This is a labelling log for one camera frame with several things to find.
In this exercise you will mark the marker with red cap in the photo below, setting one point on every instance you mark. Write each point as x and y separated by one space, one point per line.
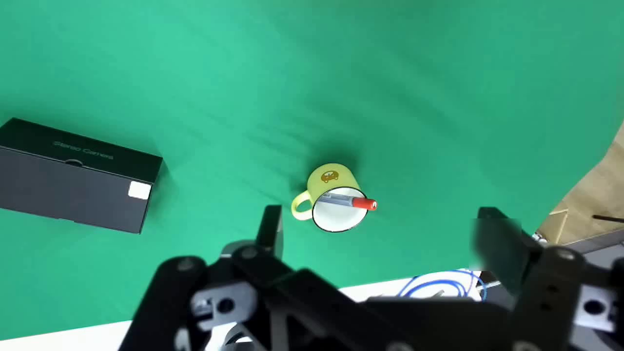
352 201

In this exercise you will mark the black cardboard box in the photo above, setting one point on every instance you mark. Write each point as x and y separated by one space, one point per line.
73 178

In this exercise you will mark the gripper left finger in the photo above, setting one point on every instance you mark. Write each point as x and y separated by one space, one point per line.
273 273

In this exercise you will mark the yellow enamel mug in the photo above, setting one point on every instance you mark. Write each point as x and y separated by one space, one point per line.
331 197

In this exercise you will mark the green cloth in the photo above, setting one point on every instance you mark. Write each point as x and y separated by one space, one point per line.
312 122

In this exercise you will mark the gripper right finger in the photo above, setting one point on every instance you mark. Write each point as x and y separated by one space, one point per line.
536 278

